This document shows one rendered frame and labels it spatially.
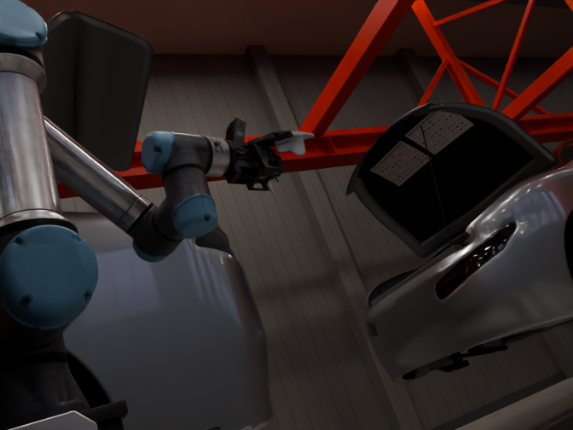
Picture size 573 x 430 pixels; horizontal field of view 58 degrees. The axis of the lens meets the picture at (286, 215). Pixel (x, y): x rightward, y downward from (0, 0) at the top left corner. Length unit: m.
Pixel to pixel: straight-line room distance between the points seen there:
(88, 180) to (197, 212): 0.22
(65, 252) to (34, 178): 0.13
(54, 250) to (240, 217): 6.58
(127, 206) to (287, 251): 6.32
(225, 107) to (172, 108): 0.84
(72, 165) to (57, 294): 0.36
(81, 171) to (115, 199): 0.08
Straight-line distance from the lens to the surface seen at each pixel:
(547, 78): 7.02
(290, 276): 7.10
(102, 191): 0.99
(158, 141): 0.92
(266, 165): 1.01
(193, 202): 0.88
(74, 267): 0.71
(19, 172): 0.79
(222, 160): 0.98
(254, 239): 7.15
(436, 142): 4.06
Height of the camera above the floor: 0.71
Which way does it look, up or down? 21 degrees up
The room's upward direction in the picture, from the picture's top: 21 degrees counter-clockwise
